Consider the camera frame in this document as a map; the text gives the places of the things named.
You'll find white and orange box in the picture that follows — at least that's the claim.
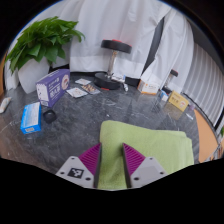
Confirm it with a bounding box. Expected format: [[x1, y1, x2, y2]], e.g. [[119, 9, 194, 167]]
[[137, 79, 160, 96]]

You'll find purple cardboard box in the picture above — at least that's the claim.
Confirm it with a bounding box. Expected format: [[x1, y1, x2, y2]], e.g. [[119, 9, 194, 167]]
[[35, 68, 71, 108]]

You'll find large black bar stool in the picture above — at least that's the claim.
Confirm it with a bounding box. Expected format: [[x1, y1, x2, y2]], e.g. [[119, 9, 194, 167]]
[[94, 39, 133, 91]]

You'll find green plant in white pot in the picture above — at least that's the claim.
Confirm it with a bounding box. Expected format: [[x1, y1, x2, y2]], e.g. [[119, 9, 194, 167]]
[[4, 16, 86, 95]]

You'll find light green towel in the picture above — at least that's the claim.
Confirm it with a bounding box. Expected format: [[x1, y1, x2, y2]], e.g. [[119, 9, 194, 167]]
[[97, 120, 195, 191]]

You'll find yellow box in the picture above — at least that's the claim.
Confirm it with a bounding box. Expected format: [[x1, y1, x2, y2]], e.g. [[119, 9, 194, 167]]
[[167, 90, 190, 113]]

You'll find small white card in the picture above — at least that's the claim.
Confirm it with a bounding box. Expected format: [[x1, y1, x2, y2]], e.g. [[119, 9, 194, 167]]
[[74, 78, 92, 86]]

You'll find brown printed card packet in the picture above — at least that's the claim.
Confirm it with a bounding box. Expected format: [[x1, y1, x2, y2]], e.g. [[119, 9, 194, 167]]
[[81, 83, 101, 95]]

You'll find blue and white box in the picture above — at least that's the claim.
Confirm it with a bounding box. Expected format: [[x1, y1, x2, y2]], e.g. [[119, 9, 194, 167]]
[[20, 101, 42, 135]]

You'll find small white blue box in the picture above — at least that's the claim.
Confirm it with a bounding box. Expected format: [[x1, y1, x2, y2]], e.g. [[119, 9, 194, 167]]
[[159, 89, 170, 103]]

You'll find white plastic packet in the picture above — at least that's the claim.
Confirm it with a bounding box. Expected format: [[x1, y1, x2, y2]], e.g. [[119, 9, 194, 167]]
[[0, 96, 12, 114]]

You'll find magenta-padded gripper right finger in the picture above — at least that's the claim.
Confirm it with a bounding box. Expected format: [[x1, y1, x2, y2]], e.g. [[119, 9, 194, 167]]
[[121, 142, 168, 189]]

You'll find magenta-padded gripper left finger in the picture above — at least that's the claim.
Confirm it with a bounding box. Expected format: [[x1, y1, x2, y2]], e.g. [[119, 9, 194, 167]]
[[55, 142, 103, 189]]

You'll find small black round object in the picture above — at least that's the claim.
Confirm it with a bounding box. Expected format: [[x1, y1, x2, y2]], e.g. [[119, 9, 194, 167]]
[[42, 109, 57, 125]]

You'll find white book stack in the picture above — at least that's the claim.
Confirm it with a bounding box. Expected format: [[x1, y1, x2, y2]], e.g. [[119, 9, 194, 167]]
[[111, 73, 127, 84]]

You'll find small black bar stool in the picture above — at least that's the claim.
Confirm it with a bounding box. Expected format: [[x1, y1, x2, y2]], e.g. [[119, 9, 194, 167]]
[[162, 68, 179, 94]]

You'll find white card packet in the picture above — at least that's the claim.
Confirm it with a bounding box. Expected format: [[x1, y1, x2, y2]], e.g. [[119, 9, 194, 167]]
[[66, 86, 89, 99]]

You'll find white curtain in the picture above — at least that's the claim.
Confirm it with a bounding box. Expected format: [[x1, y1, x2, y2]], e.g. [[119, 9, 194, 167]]
[[139, 8, 224, 126], [49, 0, 171, 79]]

